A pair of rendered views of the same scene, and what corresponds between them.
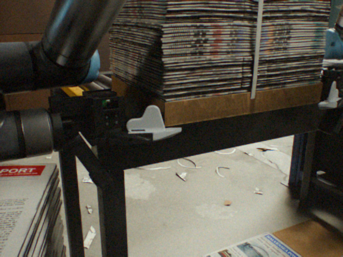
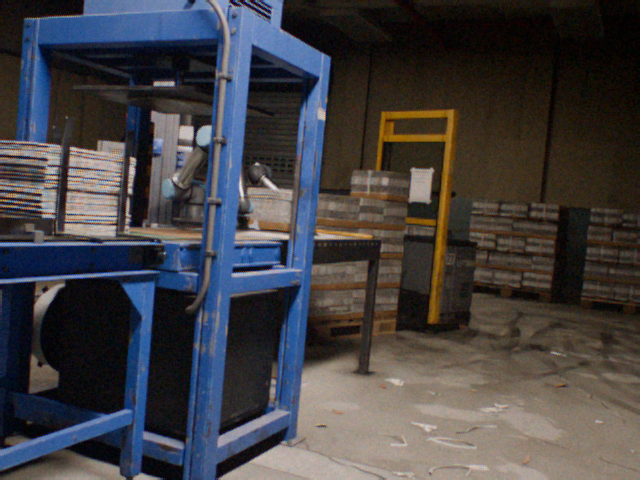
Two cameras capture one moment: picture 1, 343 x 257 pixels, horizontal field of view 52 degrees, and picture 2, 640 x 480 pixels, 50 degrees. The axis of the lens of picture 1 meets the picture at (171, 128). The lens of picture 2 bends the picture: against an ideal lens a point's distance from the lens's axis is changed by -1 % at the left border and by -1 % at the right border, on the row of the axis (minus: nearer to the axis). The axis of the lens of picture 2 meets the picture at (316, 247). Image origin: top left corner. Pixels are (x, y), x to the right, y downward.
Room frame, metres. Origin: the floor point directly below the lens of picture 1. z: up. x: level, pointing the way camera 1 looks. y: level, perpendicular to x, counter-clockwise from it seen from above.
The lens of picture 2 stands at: (4.14, -2.41, 0.94)
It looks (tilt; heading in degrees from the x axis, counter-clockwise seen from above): 3 degrees down; 142
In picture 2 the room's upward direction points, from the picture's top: 5 degrees clockwise
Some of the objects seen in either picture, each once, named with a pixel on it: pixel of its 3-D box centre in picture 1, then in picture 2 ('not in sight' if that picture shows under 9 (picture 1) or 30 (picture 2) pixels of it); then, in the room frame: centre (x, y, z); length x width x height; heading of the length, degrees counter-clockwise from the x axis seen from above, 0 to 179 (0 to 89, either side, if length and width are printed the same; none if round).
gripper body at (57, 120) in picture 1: (88, 120); not in sight; (0.56, 0.14, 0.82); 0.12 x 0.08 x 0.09; 117
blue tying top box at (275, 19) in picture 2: not in sight; (185, 12); (1.66, -1.23, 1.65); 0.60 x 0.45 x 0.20; 27
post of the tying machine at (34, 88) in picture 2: not in sight; (24, 227); (1.41, -1.70, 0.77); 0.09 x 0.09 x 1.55; 27
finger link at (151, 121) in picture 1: (154, 122); not in sight; (0.56, 0.03, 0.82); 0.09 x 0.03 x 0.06; 90
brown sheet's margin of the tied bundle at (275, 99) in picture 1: (250, 84); (272, 225); (0.83, -0.19, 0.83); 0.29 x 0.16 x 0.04; 27
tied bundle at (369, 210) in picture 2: not in sight; (353, 212); (0.03, 1.10, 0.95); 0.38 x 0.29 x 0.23; 9
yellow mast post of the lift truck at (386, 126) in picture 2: not in sight; (378, 211); (-0.41, 1.77, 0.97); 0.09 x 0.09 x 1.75; 9
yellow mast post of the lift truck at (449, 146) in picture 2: not in sight; (441, 217); (0.24, 1.88, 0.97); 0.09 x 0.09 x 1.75; 9
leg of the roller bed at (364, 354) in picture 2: (72, 202); (368, 316); (1.12, 0.36, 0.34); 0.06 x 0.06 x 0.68; 27
